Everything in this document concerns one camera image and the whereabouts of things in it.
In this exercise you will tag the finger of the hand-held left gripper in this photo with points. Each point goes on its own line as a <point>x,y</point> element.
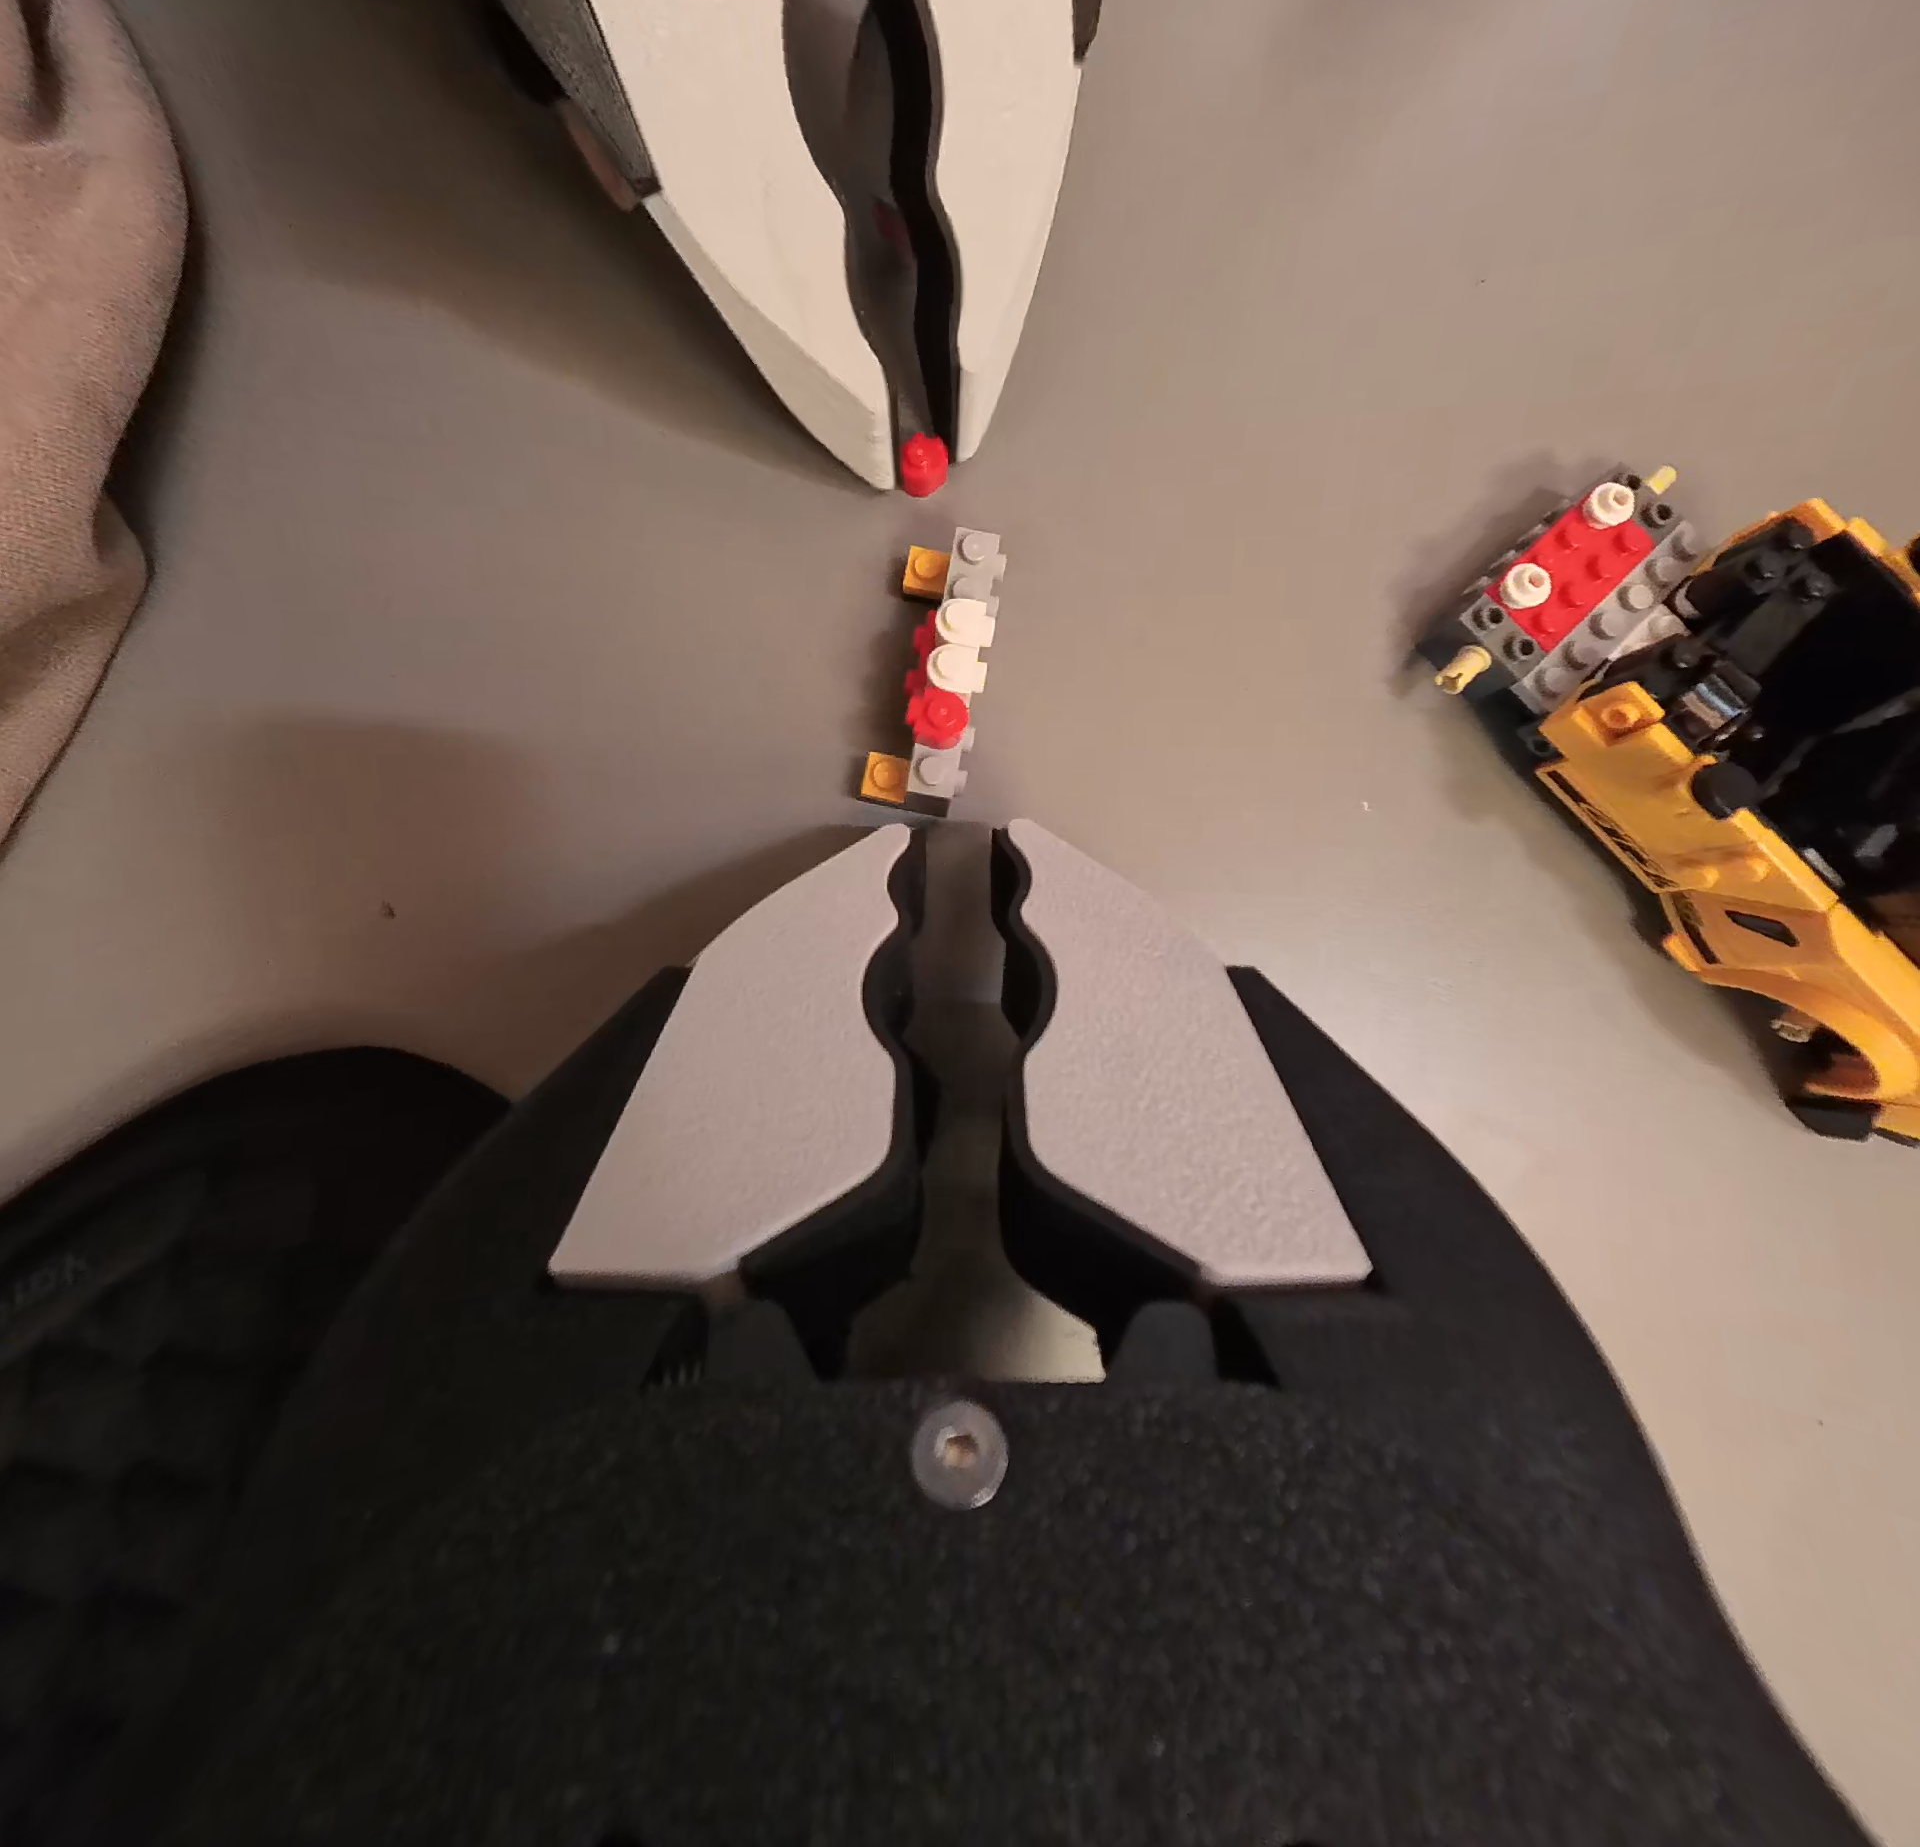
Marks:
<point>1005,123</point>
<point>720,123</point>

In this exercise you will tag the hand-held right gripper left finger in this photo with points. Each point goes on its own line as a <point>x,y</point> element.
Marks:
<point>720,1097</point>

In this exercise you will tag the person's pinkish beige garment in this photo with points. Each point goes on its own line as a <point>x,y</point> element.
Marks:
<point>75,377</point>

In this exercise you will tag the yellow and black lego car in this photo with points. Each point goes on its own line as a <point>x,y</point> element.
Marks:
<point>1725,783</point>

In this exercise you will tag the small grey lego strip assembly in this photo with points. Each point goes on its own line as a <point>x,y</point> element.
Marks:
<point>960,632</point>

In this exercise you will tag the red round lego stud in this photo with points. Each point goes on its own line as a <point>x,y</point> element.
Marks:
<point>921,468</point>

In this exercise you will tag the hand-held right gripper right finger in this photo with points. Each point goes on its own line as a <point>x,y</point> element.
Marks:
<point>1170,1113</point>

